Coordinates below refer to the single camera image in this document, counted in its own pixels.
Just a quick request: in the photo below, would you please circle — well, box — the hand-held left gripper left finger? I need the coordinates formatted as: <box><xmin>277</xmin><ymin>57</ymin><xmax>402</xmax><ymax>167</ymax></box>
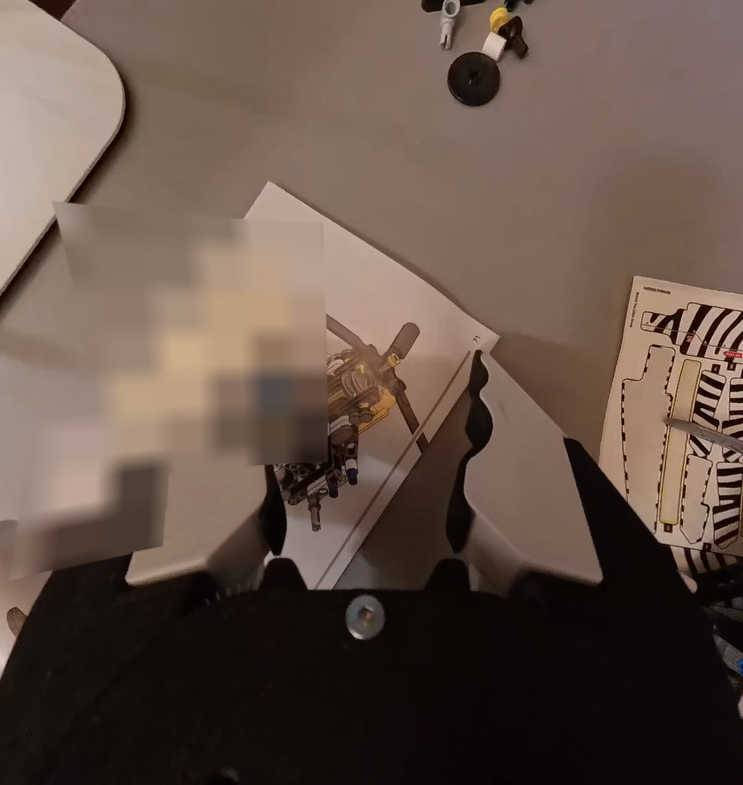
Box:
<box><xmin>126</xmin><ymin>466</ymin><xmax>286</xmax><ymax>591</ymax></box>

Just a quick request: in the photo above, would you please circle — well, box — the zebra striped lego helicopter model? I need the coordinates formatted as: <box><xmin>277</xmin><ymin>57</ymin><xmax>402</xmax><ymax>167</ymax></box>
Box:
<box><xmin>664</xmin><ymin>417</ymin><xmax>743</xmax><ymax>746</ymax></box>

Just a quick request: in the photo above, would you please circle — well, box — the zebra sticker sheet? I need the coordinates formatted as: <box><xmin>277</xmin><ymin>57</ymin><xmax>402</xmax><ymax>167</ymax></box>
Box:
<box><xmin>598</xmin><ymin>276</ymin><xmax>743</xmax><ymax>560</ymax></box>

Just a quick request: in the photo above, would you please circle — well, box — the small cluster of lego parts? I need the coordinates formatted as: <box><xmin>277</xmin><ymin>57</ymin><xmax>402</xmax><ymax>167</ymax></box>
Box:
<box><xmin>420</xmin><ymin>0</ymin><xmax>530</xmax><ymax>108</ymax></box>

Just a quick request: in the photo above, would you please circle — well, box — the lego instruction booklet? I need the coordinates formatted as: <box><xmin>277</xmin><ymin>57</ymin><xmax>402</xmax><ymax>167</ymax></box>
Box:
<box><xmin>0</xmin><ymin>181</ymin><xmax>501</xmax><ymax>731</ymax></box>

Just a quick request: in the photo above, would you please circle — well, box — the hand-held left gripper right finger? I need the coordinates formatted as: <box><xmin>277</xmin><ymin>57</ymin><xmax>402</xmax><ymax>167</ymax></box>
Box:
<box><xmin>445</xmin><ymin>350</ymin><xmax>605</xmax><ymax>594</ymax></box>

